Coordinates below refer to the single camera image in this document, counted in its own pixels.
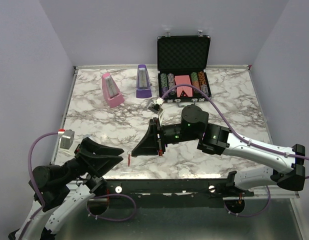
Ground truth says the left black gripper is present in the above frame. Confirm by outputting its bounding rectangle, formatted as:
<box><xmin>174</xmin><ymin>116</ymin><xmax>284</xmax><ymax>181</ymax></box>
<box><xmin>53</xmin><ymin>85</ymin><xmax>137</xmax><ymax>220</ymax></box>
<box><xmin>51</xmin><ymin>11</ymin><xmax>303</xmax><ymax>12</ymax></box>
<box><xmin>60</xmin><ymin>136</ymin><xmax>125</xmax><ymax>186</ymax></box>

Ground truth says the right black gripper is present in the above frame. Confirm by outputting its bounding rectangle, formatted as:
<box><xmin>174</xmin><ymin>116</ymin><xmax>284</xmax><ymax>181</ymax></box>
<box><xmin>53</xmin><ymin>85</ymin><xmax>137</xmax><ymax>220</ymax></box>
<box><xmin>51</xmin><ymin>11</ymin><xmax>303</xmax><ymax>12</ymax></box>
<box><xmin>132</xmin><ymin>118</ymin><xmax>200</xmax><ymax>157</ymax></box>

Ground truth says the red key fob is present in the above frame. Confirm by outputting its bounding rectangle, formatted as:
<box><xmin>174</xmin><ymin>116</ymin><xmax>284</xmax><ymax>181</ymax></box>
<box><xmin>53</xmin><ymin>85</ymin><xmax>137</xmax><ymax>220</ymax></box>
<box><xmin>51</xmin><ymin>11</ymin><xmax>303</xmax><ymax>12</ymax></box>
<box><xmin>127</xmin><ymin>154</ymin><xmax>131</xmax><ymax>167</ymax></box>

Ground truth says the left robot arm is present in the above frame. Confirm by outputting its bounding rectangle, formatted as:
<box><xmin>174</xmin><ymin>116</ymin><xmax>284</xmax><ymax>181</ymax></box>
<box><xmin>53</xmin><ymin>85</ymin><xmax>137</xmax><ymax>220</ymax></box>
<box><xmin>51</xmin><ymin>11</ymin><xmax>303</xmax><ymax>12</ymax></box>
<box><xmin>8</xmin><ymin>137</ymin><xmax>124</xmax><ymax>240</ymax></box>

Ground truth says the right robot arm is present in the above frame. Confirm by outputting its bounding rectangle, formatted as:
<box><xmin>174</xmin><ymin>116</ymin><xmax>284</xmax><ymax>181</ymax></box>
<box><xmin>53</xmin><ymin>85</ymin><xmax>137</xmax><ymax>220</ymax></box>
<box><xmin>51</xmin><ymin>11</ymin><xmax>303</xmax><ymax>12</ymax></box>
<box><xmin>131</xmin><ymin>104</ymin><xmax>306</xmax><ymax>196</ymax></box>

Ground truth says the purple metronome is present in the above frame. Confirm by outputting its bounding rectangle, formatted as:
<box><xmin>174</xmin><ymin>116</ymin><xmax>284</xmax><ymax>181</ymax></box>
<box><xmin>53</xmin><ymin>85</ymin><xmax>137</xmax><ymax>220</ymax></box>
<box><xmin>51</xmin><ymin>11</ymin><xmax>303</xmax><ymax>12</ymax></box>
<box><xmin>136</xmin><ymin>64</ymin><xmax>152</xmax><ymax>99</ymax></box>

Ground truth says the pink metronome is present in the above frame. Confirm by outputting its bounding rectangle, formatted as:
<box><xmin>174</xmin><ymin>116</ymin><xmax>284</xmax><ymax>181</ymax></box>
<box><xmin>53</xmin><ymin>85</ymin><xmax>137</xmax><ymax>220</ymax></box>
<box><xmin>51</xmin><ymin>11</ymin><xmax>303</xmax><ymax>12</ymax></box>
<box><xmin>101</xmin><ymin>72</ymin><xmax>125</xmax><ymax>108</ymax></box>

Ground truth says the pink playing card deck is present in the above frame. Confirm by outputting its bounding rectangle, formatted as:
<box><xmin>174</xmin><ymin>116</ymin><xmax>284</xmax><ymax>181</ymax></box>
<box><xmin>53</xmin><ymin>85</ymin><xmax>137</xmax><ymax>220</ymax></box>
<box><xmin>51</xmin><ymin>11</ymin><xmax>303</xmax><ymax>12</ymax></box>
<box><xmin>174</xmin><ymin>75</ymin><xmax>193</xmax><ymax>98</ymax></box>

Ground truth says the black poker chip case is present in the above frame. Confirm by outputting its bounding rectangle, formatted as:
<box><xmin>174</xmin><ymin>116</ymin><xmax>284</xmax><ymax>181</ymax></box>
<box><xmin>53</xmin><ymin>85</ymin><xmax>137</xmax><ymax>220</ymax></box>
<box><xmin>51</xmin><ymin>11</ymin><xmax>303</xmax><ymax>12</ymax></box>
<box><xmin>157</xmin><ymin>35</ymin><xmax>212</xmax><ymax>104</ymax></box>

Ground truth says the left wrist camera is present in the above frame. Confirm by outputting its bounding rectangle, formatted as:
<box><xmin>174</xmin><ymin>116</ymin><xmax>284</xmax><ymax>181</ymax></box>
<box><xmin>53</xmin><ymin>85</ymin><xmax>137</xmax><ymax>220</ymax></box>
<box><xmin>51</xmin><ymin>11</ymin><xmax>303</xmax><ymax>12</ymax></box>
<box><xmin>57</xmin><ymin>129</ymin><xmax>75</xmax><ymax>153</ymax></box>

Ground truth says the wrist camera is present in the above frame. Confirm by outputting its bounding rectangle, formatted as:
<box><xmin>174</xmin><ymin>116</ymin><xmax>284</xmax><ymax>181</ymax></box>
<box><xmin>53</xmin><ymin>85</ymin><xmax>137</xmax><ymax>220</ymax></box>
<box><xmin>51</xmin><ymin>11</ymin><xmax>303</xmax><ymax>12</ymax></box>
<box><xmin>57</xmin><ymin>129</ymin><xmax>75</xmax><ymax>153</ymax></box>
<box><xmin>146</xmin><ymin>97</ymin><xmax>165</xmax><ymax>125</ymax></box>

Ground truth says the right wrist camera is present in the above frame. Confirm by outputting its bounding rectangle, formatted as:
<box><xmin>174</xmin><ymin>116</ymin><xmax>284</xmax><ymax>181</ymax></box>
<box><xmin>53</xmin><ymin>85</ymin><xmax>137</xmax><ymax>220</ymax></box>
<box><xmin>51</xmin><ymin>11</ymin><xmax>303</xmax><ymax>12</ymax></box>
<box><xmin>146</xmin><ymin>97</ymin><xmax>165</xmax><ymax>125</ymax></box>

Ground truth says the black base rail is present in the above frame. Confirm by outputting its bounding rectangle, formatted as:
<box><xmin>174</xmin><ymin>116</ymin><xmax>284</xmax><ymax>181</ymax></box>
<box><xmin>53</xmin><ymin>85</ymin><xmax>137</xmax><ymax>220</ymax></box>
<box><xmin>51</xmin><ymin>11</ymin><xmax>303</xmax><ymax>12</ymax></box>
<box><xmin>96</xmin><ymin>178</ymin><xmax>254</xmax><ymax>208</ymax></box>

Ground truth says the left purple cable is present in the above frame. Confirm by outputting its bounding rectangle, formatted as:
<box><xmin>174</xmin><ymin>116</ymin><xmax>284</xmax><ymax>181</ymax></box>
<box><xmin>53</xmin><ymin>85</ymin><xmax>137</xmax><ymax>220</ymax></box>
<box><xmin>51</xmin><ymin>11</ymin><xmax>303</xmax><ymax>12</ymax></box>
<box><xmin>16</xmin><ymin>131</ymin><xmax>137</xmax><ymax>240</ymax></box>

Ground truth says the purple cable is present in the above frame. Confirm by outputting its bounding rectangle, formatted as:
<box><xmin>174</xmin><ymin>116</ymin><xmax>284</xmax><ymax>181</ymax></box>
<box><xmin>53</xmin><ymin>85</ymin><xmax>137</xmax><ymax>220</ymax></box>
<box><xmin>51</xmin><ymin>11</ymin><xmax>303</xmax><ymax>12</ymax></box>
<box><xmin>16</xmin><ymin>131</ymin><xmax>137</xmax><ymax>240</ymax></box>
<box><xmin>161</xmin><ymin>84</ymin><xmax>309</xmax><ymax>218</ymax></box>

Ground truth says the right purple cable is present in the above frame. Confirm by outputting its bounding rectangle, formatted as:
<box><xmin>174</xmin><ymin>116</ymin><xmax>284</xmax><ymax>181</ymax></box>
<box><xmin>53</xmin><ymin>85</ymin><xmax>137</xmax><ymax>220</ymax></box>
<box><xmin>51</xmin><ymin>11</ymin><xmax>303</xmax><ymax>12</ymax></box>
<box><xmin>161</xmin><ymin>84</ymin><xmax>309</xmax><ymax>218</ymax></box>

